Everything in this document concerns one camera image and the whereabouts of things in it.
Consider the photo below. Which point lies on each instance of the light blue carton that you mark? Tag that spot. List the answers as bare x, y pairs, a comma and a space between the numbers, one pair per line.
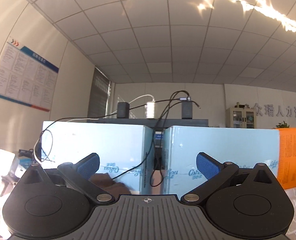
126, 152
244, 147

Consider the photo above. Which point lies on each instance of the left light blue carton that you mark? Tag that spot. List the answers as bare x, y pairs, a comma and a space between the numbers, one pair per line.
126, 152

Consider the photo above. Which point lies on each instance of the glass door cabinet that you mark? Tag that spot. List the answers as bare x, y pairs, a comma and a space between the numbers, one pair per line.
240, 118

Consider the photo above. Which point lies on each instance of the right light blue carton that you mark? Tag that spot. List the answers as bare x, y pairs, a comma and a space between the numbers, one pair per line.
244, 147

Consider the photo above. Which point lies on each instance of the green potted plant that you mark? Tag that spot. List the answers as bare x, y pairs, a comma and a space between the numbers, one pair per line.
282, 125

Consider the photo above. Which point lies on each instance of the orange cardboard box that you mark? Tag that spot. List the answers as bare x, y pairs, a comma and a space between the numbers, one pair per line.
286, 174

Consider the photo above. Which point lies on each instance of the black power adapter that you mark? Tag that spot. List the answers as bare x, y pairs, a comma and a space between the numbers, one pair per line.
123, 110
187, 110

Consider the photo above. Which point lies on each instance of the brown leather jacket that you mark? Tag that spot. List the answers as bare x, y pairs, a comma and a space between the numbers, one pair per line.
105, 182

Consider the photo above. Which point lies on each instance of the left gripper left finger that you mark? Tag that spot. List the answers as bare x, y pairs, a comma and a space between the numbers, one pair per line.
78, 175

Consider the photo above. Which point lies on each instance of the white wall notice board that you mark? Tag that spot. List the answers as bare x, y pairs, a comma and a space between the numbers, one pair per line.
26, 77

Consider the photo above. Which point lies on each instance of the right black power adapter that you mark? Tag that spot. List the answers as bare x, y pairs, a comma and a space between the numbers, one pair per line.
187, 110

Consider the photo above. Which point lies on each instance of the white power adapter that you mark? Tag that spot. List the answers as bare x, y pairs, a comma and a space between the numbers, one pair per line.
150, 110

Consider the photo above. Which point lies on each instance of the left black power adapter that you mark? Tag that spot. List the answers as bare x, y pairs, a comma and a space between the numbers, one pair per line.
123, 110

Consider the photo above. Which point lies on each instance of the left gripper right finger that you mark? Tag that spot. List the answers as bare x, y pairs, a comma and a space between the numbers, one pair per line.
218, 175

